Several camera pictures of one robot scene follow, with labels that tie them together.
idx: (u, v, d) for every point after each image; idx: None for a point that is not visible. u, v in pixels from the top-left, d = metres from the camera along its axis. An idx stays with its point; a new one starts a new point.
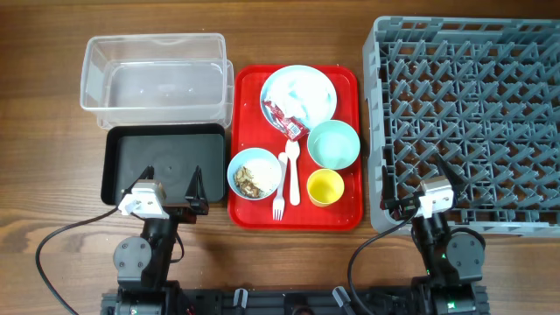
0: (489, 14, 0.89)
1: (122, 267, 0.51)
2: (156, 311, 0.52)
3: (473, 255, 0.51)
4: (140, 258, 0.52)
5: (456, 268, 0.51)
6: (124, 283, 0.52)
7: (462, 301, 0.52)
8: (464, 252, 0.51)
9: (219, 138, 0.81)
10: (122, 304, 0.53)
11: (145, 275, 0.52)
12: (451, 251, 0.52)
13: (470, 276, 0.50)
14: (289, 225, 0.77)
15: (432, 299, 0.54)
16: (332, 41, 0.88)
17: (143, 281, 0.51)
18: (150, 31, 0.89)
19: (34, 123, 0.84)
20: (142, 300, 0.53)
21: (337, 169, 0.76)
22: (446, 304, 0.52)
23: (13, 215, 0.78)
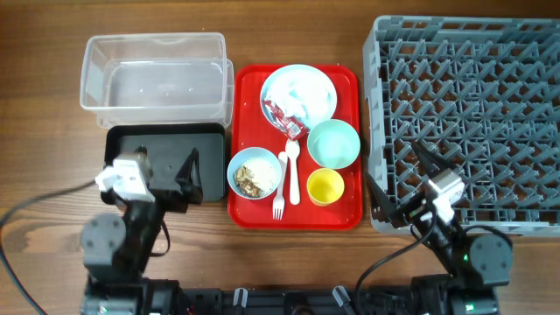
0: (490, 13, 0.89)
1: (89, 247, 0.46)
2: (129, 308, 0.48)
3: (500, 259, 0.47)
4: (110, 238, 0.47)
5: (479, 272, 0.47)
6: (92, 267, 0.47)
7: (483, 304, 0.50)
8: (493, 255, 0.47)
9: (219, 138, 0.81)
10: (90, 298, 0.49)
11: (114, 259, 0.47)
12: (476, 253, 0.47)
13: (496, 281, 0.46)
14: (289, 224, 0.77)
15: (450, 301, 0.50)
16: (332, 40, 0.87)
17: (113, 264, 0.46)
18: (150, 31, 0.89)
19: (35, 123, 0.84)
20: (113, 295, 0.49)
21: (337, 168, 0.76)
22: (465, 305, 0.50)
23: (12, 215, 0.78)
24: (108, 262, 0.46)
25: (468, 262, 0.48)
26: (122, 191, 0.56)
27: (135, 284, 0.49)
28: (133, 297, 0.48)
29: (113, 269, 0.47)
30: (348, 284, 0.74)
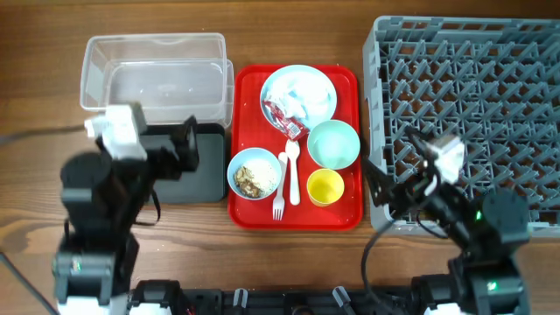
0: (489, 13, 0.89)
1: (69, 181, 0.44)
2: (104, 264, 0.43)
3: (518, 213, 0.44)
4: (92, 173, 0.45)
5: (496, 227, 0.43)
6: (71, 203, 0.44)
7: (507, 283, 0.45)
8: (500, 202, 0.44)
9: (219, 138, 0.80)
10: (61, 255, 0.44)
11: (94, 192, 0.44)
12: (489, 206, 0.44)
13: (515, 236, 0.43)
14: (289, 224, 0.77)
15: (469, 279, 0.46)
16: (332, 40, 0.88)
17: (93, 198, 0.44)
18: (150, 31, 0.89)
19: (35, 123, 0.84)
20: (87, 251, 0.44)
21: (337, 169, 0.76)
22: (486, 285, 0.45)
23: (12, 215, 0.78)
24: (88, 193, 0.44)
25: (482, 219, 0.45)
26: (110, 145, 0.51)
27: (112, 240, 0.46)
28: (111, 253, 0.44)
29: (94, 204, 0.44)
30: (348, 284, 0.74)
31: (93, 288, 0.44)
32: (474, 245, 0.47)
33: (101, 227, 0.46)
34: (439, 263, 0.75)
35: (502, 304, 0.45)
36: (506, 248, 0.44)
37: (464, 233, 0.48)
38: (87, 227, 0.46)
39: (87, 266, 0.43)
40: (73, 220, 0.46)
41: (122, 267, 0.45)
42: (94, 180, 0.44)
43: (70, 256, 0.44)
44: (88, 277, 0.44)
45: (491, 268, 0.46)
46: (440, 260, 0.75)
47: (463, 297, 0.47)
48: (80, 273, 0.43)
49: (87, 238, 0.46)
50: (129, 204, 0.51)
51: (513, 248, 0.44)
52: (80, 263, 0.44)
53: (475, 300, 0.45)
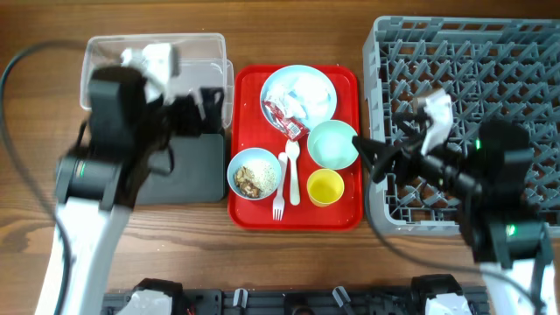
0: (489, 13, 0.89)
1: (97, 80, 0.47)
2: (108, 168, 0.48)
3: (515, 136, 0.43)
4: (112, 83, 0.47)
5: (500, 150, 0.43)
6: (94, 98, 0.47)
7: (528, 227, 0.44)
8: (494, 132, 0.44)
9: (218, 139, 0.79)
10: (68, 159, 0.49)
11: (122, 97, 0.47)
12: (485, 135, 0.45)
13: (522, 157, 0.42)
14: (289, 225, 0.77)
15: (487, 227, 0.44)
16: (332, 40, 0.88)
17: (119, 97, 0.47)
18: (150, 31, 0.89)
19: (35, 123, 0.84)
20: (96, 157, 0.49)
21: (337, 169, 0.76)
22: (506, 230, 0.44)
23: (12, 215, 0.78)
24: (116, 94, 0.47)
25: (483, 149, 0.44)
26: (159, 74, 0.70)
27: (125, 152, 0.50)
28: (116, 164, 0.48)
29: (117, 114, 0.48)
30: (348, 284, 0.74)
31: (95, 192, 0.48)
32: (478, 180, 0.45)
33: (118, 132, 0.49)
34: (439, 263, 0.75)
35: (523, 248, 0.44)
36: (508, 171, 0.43)
37: (469, 185, 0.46)
38: (96, 134, 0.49)
39: (93, 173, 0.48)
40: (97, 124, 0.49)
41: (129, 178, 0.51)
42: (123, 81, 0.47)
43: (75, 162, 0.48)
44: (91, 185, 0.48)
45: (497, 203, 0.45)
46: (440, 260, 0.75)
47: (479, 246, 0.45)
48: (83, 176, 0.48)
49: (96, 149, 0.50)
50: (146, 129, 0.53)
51: (521, 174, 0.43)
52: (88, 167, 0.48)
53: (493, 247, 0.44)
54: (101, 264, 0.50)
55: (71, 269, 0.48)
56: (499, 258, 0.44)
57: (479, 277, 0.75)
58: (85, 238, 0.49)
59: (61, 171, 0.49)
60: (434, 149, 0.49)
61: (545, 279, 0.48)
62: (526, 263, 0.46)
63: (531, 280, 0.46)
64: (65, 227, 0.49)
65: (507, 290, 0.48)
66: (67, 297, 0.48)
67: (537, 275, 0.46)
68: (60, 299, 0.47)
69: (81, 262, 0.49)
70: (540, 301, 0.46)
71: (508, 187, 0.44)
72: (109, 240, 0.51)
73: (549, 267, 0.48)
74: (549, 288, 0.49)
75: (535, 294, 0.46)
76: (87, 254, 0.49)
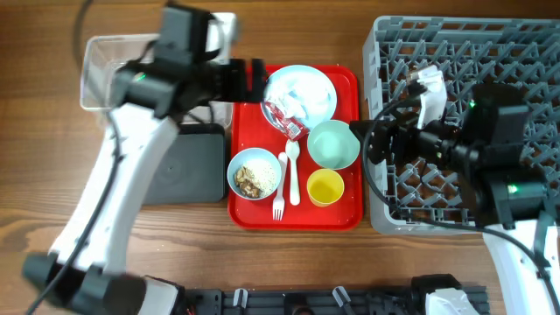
0: (489, 13, 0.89)
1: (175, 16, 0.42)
2: (164, 87, 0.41)
3: (509, 95, 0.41)
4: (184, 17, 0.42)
5: (493, 107, 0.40)
6: (168, 20, 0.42)
7: (530, 185, 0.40)
8: (486, 89, 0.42)
9: (218, 138, 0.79)
10: (127, 69, 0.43)
11: (192, 24, 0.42)
12: (477, 93, 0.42)
13: (514, 112, 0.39)
14: (288, 225, 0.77)
15: (487, 190, 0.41)
16: (332, 40, 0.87)
17: (191, 23, 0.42)
18: (150, 31, 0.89)
19: (35, 123, 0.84)
20: (155, 74, 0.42)
21: (337, 169, 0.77)
22: (507, 189, 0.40)
23: (12, 215, 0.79)
24: (189, 17, 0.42)
25: (478, 108, 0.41)
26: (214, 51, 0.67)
27: (184, 80, 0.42)
28: (171, 83, 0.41)
29: (185, 36, 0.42)
30: (348, 284, 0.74)
31: (148, 101, 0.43)
32: (474, 143, 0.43)
33: (181, 57, 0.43)
34: (439, 263, 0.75)
35: (525, 207, 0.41)
36: (503, 127, 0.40)
37: (465, 155, 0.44)
38: (156, 51, 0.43)
39: (148, 84, 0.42)
40: (159, 42, 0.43)
41: (184, 101, 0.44)
42: (195, 10, 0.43)
43: (129, 73, 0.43)
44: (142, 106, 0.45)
45: (499, 164, 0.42)
46: (440, 260, 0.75)
47: (479, 208, 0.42)
48: (140, 84, 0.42)
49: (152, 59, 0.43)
50: (207, 72, 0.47)
51: (519, 129, 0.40)
52: (140, 77, 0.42)
53: (494, 207, 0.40)
54: (142, 176, 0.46)
55: (118, 171, 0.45)
56: (500, 219, 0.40)
57: (479, 277, 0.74)
58: (136, 139, 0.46)
59: (119, 78, 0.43)
60: (430, 123, 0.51)
61: (549, 238, 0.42)
62: (529, 222, 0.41)
63: (535, 237, 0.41)
64: (122, 126, 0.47)
65: (509, 251, 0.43)
66: (105, 206, 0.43)
67: (542, 230, 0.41)
68: (101, 209, 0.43)
69: (129, 165, 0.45)
70: (543, 260, 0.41)
71: (506, 147, 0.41)
72: (157, 148, 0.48)
73: (554, 224, 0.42)
74: (553, 246, 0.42)
75: (539, 251, 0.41)
76: (134, 159, 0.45)
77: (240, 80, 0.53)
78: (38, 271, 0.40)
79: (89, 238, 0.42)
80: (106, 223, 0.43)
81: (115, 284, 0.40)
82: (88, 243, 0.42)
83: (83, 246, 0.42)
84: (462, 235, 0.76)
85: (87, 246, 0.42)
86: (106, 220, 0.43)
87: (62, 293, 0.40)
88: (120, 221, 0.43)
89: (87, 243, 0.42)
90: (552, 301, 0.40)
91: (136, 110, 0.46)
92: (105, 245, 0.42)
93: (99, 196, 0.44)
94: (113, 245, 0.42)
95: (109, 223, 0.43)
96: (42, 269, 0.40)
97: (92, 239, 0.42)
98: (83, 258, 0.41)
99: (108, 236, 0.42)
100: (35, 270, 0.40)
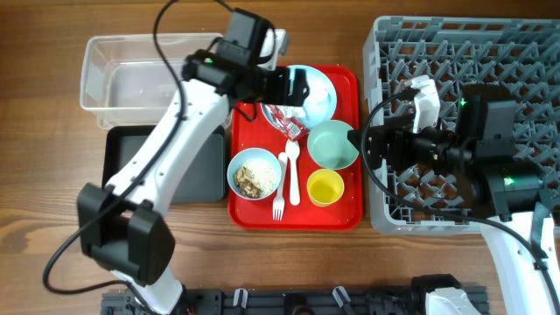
0: (489, 13, 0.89)
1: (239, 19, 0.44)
2: (222, 74, 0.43)
3: (498, 94, 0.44)
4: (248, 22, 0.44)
5: (483, 101, 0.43)
6: (233, 22, 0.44)
7: (525, 178, 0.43)
8: (476, 87, 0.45)
9: (218, 139, 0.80)
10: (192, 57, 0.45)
11: (255, 30, 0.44)
12: (468, 91, 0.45)
13: (503, 107, 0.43)
14: (288, 225, 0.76)
15: (484, 184, 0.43)
16: (332, 40, 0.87)
17: (252, 25, 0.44)
18: (150, 31, 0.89)
19: (34, 123, 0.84)
20: (217, 63, 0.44)
21: (337, 169, 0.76)
22: (503, 181, 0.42)
23: (12, 216, 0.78)
24: (254, 23, 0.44)
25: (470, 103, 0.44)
26: None
27: (240, 74, 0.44)
28: (228, 74, 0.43)
29: (248, 37, 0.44)
30: (348, 284, 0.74)
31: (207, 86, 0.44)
32: (467, 140, 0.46)
33: (239, 51, 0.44)
34: (439, 263, 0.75)
35: (521, 200, 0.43)
36: (495, 121, 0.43)
37: (458, 155, 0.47)
38: (218, 47, 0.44)
39: (209, 74, 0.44)
40: (222, 40, 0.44)
41: (239, 92, 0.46)
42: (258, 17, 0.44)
43: (196, 61, 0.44)
44: (202, 90, 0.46)
45: (492, 159, 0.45)
46: (440, 260, 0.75)
47: (476, 201, 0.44)
48: (202, 72, 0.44)
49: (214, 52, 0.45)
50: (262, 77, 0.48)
51: (508, 124, 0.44)
52: (205, 66, 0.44)
53: (490, 199, 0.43)
54: (199, 136, 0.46)
55: (180, 124, 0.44)
56: (497, 209, 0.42)
57: (479, 277, 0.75)
58: (198, 105, 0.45)
59: (186, 66, 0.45)
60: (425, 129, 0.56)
61: (544, 229, 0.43)
62: (525, 213, 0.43)
63: (531, 229, 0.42)
64: (188, 93, 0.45)
65: (507, 241, 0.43)
66: (159, 160, 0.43)
67: (537, 221, 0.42)
68: (157, 153, 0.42)
69: (192, 122, 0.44)
70: (541, 251, 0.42)
71: (498, 142, 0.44)
72: (216, 115, 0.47)
73: (549, 216, 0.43)
74: (549, 237, 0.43)
75: (535, 243, 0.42)
76: (198, 117, 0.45)
77: (287, 84, 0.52)
78: (92, 199, 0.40)
79: (144, 178, 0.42)
80: (159, 167, 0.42)
81: (158, 230, 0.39)
82: (143, 183, 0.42)
83: (137, 185, 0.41)
84: (462, 235, 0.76)
85: (141, 185, 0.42)
86: (160, 165, 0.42)
87: (104, 227, 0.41)
88: (172, 172, 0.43)
89: (142, 182, 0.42)
90: (550, 293, 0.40)
91: (199, 90, 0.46)
92: (157, 190, 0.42)
93: (158, 142, 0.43)
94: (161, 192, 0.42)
95: (163, 168, 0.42)
96: (96, 200, 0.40)
97: (147, 178, 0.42)
98: (136, 197, 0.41)
99: (158, 183, 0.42)
100: (89, 199, 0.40)
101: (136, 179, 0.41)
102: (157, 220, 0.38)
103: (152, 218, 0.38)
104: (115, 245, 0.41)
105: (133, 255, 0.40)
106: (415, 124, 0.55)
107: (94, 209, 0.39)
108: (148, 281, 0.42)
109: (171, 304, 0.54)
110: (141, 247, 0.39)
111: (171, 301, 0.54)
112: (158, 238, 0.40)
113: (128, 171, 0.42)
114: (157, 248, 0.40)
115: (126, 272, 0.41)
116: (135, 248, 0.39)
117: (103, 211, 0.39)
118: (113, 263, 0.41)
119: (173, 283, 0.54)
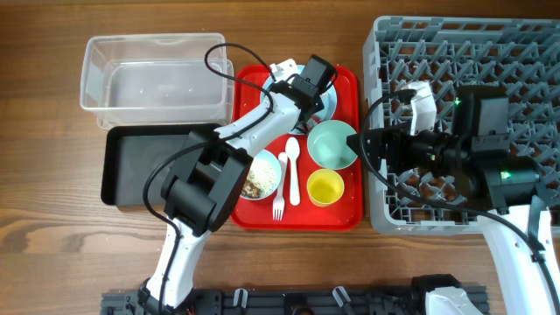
0: (489, 13, 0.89)
1: (313, 69, 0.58)
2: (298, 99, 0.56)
3: (490, 92, 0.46)
4: (318, 72, 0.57)
5: (475, 98, 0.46)
6: (310, 69, 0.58)
7: (522, 172, 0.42)
8: (470, 87, 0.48)
9: None
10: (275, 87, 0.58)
11: (325, 73, 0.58)
12: (462, 91, 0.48)
13: (496, 104, 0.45)
14: (289, 225, 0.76)
15: (481, 177, 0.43)
16: (333, 41, 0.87)
17: (325, 73, 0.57)
18: (150, 31, 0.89)
19: (35, 123, 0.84)
20: (293, 92, 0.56)
21: (337, 169, 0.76)
22: (500, 174, 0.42)
23: (12, 216, 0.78)
24: (325, 67, 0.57)
25: (462, 101, 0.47)
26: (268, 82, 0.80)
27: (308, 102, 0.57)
28: (301, 101, 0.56)
29: (319, 79, 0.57)
30: (347, 284, 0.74)
31: (286, 103, 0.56)
32: (462, 139, 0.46)
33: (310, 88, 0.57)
34: (439, 263, 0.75)
35: (518, 194, 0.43)
36: (490, 115, 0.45)
37: (454, 155, 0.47)
38: (295, 81, 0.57)
39: (290, 95, 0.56)
40: (298, 76, 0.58)
41: (305, 115, 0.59)
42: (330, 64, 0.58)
43: (281, 87, 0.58)
44: (285, 99, 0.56)
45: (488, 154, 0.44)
46: (440, 260, 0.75)
47: (473, 195, 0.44)
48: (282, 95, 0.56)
49: (291, 84, 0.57)
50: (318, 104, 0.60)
51: (501, 121, 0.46)
52: (286, 92, 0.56)
53: (487, 192, 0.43)
54: (274, 131, 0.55)
55: (269, 115, 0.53)
56: (494, 202, 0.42)
57: (479, 277, 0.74)
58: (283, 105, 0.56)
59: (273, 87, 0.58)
60: (422, 130, 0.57)
61: (541, 223, 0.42)
62: (523, 206, 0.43)
63: (528, 222, 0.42)
64: (276, 99, 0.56)
65: (505, 234, 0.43)
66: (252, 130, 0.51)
67: (534, 213, 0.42)
68: (254, 124, 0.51)
69: (277, 115, 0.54)
70: (539, 243, 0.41)
71: (493, 136, 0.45)
72: (287, 123, 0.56)
73: (546, 209, 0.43)
74: (549, 230, 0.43)
75: (534, 236, 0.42)
76: (282, 115, 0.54)
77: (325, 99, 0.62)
78: (199, 137, 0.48)
79: (243, 134, 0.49)
80: (254, 133, 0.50)
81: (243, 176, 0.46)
82: (241, 137, 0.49)
83: (237, 136, 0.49)
84: (462, 235, 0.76)
85: (239, 139, 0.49)
86: (254, 132, 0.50)
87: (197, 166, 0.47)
88: (257, 145, 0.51)
89: (240, 136, 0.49)
90: (550, 291, 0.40)
91: (282, 98, 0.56)
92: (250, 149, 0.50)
93: (251, 120, 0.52)
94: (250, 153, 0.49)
95: (255, 135, 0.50)
96: (204, 136, 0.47)
97: (245, 136, 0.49)
98: (234, 145, 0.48)
99: (252, 143, 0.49)
100: (197, 136, 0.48)
101: (237, 133, 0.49)
102: (250, 163, 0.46)
103: (247, 160, 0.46)
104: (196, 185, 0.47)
105: (214, 192, 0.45)
106: (412, 127, 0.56)
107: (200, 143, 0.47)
108: (212, 227, 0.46)
109: (182, 297, 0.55)
110: (231, 182, 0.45)
111: (182, 295, 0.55)
112: (240, 183, 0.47)
113: (227, 127, 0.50)
114: (234, 192, 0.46)
115: (197, 211, 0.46)
116: (221, 183, 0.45)
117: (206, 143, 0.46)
118: (188, 199, 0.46)
119: (189, 283, 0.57)
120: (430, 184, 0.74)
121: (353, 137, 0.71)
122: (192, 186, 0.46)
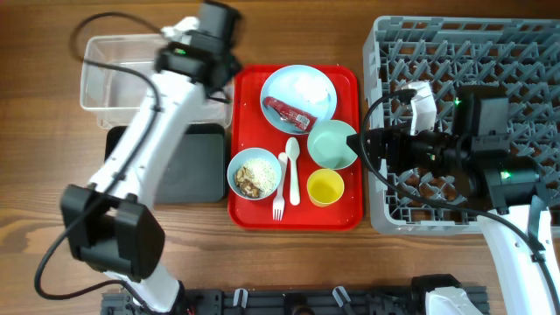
0: (489, 13, 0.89)
1: (207, 19, 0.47)
2: (194, 64, 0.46)
3: (491, 92, 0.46)
4: (214, 20, 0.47)
5: (474, 97, 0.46)
6: (204, 22, 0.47)
7: (522, 172, 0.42)
8: (469, 87, 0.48)
9: (219, 139, 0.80)
10: (161, 58, 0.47)
11: (223, 20, 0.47)
12: (462, 90, 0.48)
13: (496, 104, 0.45)
14: (289, 225, 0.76)
15: (480, 177, 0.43)
16: (332, 40, 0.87)
17: (224, 20, 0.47)
18: (150, 31, 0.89)
19: (34, 123, 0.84)
20: (185, 56, 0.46)
21: (337, 169, 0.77)
22: (500, 174, 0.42)
23: (12, 216, 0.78)
24: (222, 12, 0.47)
25: (462, 101, 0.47)
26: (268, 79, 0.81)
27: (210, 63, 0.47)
28: (202, 64, 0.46)
29: (217, 31, 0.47)
30: (348, 284, 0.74)
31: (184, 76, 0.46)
32: (462, 139, 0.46)
33: (210, 47, 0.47)
34: (439, 263, 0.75)
35: (519, 194, 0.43)
36: (489, 115, 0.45)
37: (454, 155, 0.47)
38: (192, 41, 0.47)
39: (182, 63, 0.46)
40: (193, 32, 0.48)
41: (213, 78, 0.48)
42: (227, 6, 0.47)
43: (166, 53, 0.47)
44: (176, 73, 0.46)
45: (489, 154, 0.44)
46: (440, 260, 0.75)
47: (473, 195, 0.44)
48: (177, 64, 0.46)
49: (186, 45, 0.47)
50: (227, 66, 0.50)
51: (502, 121, 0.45)
52: (176, 56, 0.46)
53: (487, 192, 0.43)
54: (176, 128, 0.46)
55: (157, 116, 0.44)
56: (494, 202, 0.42)
57: (479, 277, 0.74)
58: (172, 94, 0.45)
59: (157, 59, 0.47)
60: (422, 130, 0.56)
61: (541, 222, 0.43)
62: (523, 206, 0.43)
63: (528, 222, 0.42)
64: (162, 87, 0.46)
65: (504, 234, 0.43)
66: (143, 150, 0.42)
67: (534, 213, 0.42)
68: (138, 143, 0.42)
69: (168, 115, 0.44)
70: (538, 243, 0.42)
71: (493, 136, 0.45)
72: (189, 107, 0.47)
73: (546, 209, 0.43)
74: (549, 230, 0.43)
75: (534, 236, 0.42)
76: (173, 108, 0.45)
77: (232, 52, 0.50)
78: (73, 199, 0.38)
79: (127, 170, 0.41)
80: (141, 160, 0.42)
81: (146, 221, 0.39)
82: (125, 178, 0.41)
83: (119, 180, 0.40)
84: (462, 235, 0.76)
85: (122, 181, 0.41)
86: (141, 158, 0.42)
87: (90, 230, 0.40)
88: (153, 163, 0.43)
89: (123, 178, 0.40)
90: (550, 291, 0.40)
91: (171, 80, 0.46)
92: (140, 182, 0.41)
93: (136, 136, 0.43)
94: (146, 182, 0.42)
95: (144, 161, 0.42)
96: (80, 199, 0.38)
97: (129, 171, 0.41)
98: (118, 193, 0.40)
99: (143, 172, 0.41)
100: (70, 199, 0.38)
101: (117, 175, 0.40)
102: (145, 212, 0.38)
103: (140, 211, 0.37)
104: (104, 245, 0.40)
105: (123, 251, 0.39)
106: (412, 127, 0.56)
107: (78, 209, 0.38)
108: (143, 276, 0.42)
109: (170, 301, 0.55)
110: (132, 241, 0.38)
111: (170, 296, 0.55)
112: (147, 228, 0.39)
113: (108, 167, 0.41)
114: (145, 241, 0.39)
115: (118, 269, 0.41)
116: (124, 243, 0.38)
117: (87, 210, 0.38)
118: (104, 262, 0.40)
119: (172, 287, 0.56)
120: (430, 184, 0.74)
121: (352, 137, 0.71)
122: (100, 250, 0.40)
